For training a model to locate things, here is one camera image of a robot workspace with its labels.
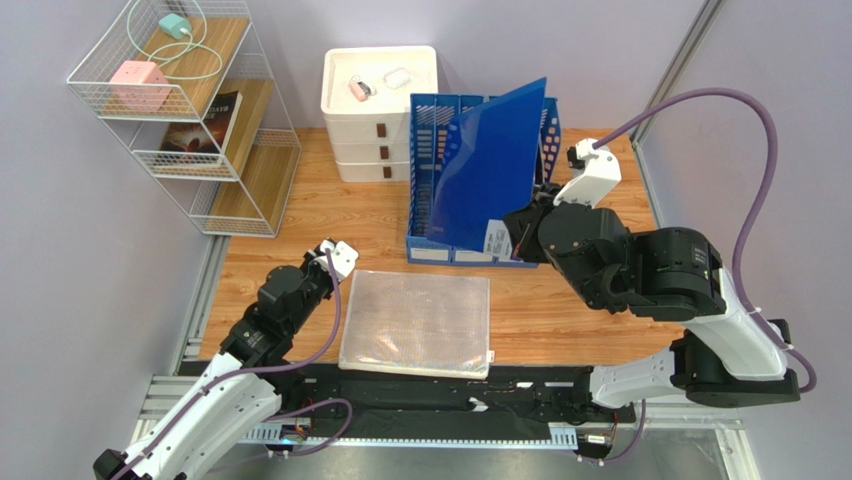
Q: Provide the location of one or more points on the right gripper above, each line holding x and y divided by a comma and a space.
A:
525, 226

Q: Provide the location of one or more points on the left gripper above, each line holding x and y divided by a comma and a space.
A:
310, 256

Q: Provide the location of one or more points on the white mesh zipper pouch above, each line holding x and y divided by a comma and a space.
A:
417, 324

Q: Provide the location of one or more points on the blue folder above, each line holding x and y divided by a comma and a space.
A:
488, 171

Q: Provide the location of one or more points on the white three drawer organizer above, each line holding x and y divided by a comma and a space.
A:
370, 140

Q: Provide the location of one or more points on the pink correction tape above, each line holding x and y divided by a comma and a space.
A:
360, 89

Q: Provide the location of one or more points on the blue file organizer rack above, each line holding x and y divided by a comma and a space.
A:
430, 118

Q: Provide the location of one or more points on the clear plastic bag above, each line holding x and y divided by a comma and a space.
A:
397, 78

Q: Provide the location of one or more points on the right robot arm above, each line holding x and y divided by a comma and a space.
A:
675, 275

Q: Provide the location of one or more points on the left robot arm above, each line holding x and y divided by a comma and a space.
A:
247, 382

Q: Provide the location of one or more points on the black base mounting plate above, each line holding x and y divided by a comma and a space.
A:
515, 403

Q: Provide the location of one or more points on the dark cover book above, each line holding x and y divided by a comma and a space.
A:
202, 144

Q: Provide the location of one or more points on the pink cube power socket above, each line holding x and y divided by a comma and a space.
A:
140, 85

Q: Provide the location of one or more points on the mint green charger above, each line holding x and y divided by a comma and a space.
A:
176, 26

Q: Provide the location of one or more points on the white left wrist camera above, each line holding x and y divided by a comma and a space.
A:
337, 258

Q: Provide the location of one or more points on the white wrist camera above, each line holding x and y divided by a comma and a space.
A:
337, 258
596, 172

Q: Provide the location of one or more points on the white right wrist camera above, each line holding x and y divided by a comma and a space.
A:
596, 172

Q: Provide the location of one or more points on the aluminium frame rail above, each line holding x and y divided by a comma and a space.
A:
671, 439

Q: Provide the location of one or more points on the white wire shelf rack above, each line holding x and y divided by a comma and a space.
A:
187, 89

